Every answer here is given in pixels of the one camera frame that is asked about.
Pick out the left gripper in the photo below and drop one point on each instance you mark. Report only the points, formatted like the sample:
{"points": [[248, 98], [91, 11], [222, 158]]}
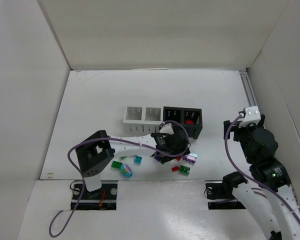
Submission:
{"points": [[168, 153]]}

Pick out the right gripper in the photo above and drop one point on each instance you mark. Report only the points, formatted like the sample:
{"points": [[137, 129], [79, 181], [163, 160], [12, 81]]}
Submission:
{"points": [[236, 128]]}

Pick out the lilac arched lego brick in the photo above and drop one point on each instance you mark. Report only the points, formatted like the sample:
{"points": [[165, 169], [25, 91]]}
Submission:
{"points": [[188, 160]]}

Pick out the red round lego piece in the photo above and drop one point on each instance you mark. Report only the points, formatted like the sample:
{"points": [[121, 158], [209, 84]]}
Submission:
{"points": [[189, 122]]}

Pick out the purple lego brick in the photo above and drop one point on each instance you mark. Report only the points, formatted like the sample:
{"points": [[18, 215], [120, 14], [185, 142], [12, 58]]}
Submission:
{"points": [[159, 159]]}

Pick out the small red lego brick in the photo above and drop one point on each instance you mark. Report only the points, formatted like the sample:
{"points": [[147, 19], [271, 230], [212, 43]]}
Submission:
{"points": [[176, 168]]}

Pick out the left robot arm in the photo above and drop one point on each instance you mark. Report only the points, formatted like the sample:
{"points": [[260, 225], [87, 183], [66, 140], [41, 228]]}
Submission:
{"points": [[97, 151]]}

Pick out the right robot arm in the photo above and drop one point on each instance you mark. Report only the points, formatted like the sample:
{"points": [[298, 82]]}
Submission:
{"points": [[267, 193]]}

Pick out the black double bin container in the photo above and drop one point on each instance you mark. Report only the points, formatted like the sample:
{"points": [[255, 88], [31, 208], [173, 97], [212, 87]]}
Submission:
{"points": [[181, 114]]}

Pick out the green lego brick right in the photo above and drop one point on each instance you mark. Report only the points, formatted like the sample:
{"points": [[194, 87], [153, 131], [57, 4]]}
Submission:
{"points": [[185, 170]]}

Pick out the teal small lego brick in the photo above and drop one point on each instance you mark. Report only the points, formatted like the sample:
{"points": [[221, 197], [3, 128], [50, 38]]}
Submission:
{"points": [[138, 160]]}

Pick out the white double bin container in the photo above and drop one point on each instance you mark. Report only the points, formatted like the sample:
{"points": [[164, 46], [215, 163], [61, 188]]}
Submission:
{"points": [[142, 120]]}

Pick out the teal printed oval lego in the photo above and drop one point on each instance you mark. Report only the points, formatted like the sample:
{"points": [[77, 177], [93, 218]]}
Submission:
{"points": [[126, 171]]}

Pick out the green lego brick lower left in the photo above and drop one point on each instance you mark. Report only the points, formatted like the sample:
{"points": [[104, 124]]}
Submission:
{"points": [[116, 165]]}

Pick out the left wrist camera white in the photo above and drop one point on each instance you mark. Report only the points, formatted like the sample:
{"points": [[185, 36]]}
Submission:
{"points": [[166, 128]]}

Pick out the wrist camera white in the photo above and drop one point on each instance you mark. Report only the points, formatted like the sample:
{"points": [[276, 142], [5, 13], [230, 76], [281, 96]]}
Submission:
{"points": [[166, 128], [250, 115]]}

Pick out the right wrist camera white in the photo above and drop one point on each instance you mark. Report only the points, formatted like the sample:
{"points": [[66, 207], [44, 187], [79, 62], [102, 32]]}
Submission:
{"points": [[250, 115]]}

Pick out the aluminium rail right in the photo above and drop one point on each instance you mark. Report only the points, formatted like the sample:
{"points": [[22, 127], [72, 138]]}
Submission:
{"points": [[247, 86]]}

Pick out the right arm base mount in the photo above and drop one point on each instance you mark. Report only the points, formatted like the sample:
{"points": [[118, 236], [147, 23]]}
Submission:
{"points": [[219, 198]]}

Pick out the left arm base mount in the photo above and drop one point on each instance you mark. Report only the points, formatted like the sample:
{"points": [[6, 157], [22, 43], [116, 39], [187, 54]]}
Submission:
{"points": [[103, 199]]}

